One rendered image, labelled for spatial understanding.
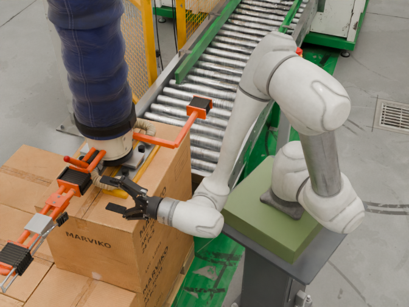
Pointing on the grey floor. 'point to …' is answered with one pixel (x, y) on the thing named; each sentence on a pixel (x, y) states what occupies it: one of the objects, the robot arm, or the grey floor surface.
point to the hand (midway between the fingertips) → (107, 193)
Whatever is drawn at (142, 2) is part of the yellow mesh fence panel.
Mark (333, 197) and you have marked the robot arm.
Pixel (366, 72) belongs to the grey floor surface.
